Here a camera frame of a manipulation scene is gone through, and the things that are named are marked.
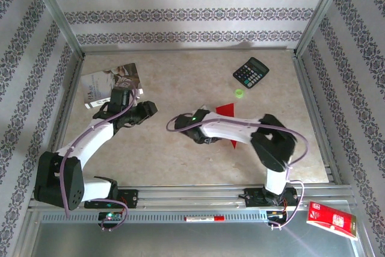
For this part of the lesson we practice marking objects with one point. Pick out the black calculator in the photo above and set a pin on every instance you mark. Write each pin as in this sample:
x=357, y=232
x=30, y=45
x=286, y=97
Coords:
x=251, y=72

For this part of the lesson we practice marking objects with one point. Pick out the grey metal sheet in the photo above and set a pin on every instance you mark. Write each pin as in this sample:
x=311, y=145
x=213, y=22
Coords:
x=180, y=242

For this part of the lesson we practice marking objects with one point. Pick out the book with photo cover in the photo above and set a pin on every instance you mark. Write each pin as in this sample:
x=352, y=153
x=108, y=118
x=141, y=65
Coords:
x=99, y=81

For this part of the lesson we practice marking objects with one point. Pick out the aluminium side rail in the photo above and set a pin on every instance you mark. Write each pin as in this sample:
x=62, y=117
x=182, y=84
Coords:
x=311, y=103
x=68, y=103

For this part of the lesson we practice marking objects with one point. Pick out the aluminium back rail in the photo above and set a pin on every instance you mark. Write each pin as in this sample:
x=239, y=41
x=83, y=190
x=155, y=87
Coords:
x=186, y=50

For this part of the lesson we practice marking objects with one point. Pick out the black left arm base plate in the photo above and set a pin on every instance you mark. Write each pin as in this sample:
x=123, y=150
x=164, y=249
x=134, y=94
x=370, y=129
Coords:
x=130, y=198

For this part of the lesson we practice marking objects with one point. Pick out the red paper carton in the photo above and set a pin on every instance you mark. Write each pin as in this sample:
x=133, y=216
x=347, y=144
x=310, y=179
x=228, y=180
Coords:
x=331, y=219

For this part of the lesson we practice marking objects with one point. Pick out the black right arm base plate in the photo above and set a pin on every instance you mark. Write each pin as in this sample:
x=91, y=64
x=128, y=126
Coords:
x=252, y=198

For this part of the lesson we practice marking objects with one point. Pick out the red square paper sheet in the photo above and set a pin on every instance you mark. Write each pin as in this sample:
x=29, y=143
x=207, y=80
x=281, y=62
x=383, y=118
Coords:
x=227, y=110

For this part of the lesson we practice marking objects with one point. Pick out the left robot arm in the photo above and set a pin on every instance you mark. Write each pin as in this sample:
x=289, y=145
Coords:
x=90, y=139

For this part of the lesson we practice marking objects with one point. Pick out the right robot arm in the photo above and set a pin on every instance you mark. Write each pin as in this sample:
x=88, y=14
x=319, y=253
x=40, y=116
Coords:
x=228, y=127

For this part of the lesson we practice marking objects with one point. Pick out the red marker pen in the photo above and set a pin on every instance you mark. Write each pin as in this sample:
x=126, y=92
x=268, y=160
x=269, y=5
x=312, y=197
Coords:
x=204, y=218

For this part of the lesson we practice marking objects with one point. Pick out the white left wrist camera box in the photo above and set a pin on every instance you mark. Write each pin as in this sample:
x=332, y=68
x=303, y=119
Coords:
x=137, y=102

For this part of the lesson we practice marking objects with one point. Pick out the aluminium frame post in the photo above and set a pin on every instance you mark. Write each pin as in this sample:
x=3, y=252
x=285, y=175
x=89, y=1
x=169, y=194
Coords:
x=322, y=13
x=58, y=13

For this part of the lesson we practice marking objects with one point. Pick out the control board with green light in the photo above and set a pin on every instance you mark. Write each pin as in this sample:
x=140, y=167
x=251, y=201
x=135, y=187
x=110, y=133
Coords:
x=109, y=216

